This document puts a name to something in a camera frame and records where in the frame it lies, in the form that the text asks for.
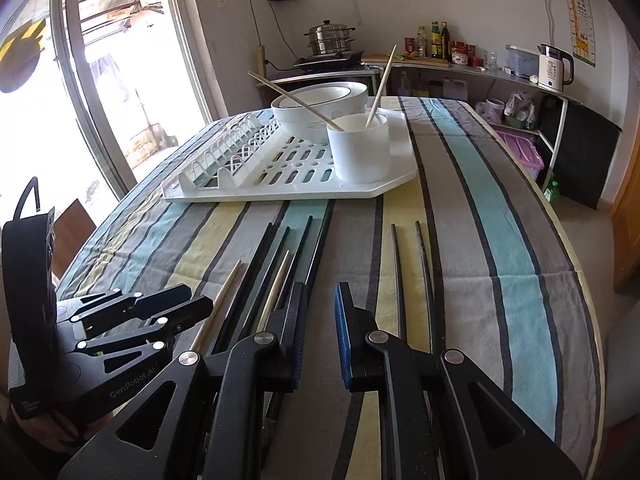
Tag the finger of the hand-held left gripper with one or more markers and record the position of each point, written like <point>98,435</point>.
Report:
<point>165,297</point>
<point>190,312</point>

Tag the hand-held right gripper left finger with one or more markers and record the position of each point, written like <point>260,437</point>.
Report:
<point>298,330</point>

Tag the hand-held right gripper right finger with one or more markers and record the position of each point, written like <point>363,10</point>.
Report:
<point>342,330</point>

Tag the white cup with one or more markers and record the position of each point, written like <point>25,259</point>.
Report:
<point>360,155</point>

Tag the person's left hand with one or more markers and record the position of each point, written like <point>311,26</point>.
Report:
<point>37,430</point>

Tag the wooden chopstick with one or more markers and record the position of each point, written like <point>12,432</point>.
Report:
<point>382,82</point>
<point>275,290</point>
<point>290,97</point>
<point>220,300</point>

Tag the brown wooden board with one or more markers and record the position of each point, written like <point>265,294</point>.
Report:
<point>75,235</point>

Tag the striped tablecloth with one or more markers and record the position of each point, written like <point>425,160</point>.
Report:
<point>500,260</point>

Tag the white plastic dish rack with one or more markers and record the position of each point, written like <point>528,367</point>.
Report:
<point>400,160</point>

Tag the white bowl with blue rim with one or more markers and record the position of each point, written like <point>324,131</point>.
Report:
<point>300,127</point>

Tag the yellow and black sign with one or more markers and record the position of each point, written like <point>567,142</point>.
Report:
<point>20,50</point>

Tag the green plastic bottle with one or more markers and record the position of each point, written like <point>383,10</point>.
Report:
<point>551,192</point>

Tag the pink-lidded storage box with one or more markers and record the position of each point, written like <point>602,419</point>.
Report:
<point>520,152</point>

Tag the beige power strip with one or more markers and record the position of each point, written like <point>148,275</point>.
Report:
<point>259,60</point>

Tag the cooking oil bottle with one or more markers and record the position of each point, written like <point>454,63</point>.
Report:
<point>423,86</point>

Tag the white plastic jug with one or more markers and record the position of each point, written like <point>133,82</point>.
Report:
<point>455,90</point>

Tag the black induction cooker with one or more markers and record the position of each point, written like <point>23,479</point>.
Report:
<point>330,60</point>

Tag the wooden cutting board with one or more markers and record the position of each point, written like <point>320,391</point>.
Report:
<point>425,61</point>

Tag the plastic bags on shelf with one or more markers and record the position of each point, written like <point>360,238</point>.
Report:
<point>520,110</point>

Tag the steel steamer pot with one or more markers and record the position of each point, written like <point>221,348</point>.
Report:
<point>330,40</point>

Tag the red spice jar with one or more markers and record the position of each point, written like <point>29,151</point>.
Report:
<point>410,47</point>

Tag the black panel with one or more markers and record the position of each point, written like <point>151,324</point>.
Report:
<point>585,160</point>

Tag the yellow-capped clear bottle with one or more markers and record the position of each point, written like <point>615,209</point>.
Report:
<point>423,45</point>

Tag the white jar with red lid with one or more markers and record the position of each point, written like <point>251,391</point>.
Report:
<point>460,56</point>

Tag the long metal shelf table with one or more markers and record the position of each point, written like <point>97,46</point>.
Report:
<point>500,74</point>

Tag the dark green glass bottle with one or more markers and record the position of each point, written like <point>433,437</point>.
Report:
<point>436,42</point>

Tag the dark sauce bottle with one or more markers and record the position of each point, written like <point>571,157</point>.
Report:
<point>446,45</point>

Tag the wooden door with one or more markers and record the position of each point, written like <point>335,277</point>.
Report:
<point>630,220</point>

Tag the drinking glass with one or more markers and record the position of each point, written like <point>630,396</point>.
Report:
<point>492,61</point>

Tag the clear plastic container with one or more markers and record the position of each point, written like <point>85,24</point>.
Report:
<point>520,62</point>

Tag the white electric kettle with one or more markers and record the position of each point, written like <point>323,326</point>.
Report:
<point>550,70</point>

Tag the sliding window frame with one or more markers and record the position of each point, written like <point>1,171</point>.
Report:
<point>75,35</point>

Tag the giraffe wall poster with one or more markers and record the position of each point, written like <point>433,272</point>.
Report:
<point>580,20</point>

